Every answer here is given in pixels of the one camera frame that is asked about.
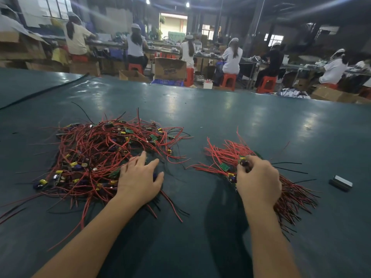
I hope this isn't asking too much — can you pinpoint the person's left forearm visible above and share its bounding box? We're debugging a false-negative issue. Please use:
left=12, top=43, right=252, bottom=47
left=32, top=198, right=143, bottom=278

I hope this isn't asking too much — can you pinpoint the large open cardboard box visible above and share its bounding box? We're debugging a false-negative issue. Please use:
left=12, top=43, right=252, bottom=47
left=0, top=31, right=48, bottom=60

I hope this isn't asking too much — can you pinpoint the small black grey block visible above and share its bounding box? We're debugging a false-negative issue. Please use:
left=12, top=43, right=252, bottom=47
left=329, top=175, right=354, bottom=192

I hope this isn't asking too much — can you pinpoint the sorted bundle of wired boards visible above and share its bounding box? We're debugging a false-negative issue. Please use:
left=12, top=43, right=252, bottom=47
left=188, top=129, right=320, bottom=235

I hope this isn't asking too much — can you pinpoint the person's right hand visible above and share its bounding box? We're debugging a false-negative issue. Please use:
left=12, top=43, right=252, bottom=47
left=236, top=156, right=283, bottom=212

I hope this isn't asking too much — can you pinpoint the person's left hand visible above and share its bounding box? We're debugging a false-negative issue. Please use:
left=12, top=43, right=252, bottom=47
left=116, top=150, right=165, bottom=212

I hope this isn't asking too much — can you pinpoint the pile of red-wired boards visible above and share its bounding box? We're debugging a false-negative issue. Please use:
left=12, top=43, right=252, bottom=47
left=0, top=108, right=192, bottom=249

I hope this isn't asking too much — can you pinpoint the heap of black white items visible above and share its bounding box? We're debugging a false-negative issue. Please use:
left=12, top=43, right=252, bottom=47
left=279, top=88, right=313, bottom=100

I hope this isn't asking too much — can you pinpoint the dark green table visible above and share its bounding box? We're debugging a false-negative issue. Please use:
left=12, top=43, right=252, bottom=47
left=0, top=68, right=371, bottom=278

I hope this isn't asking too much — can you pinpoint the person's right forearm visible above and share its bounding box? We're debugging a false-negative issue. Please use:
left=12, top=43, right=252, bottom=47
left=243, top=202, right=302, bottom=278

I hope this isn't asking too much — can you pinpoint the grid window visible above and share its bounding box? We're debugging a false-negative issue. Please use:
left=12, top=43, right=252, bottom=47
left=39, top=0, right=76, bottom=20

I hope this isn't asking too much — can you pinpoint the blue plastic crate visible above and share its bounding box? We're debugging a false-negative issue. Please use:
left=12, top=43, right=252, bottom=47
left=152, top=78, right=186, bottom=87

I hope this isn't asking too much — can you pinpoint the yellow sack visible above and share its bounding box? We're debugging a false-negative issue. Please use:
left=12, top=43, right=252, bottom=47
left=52, top=48, right=70, bottom=65

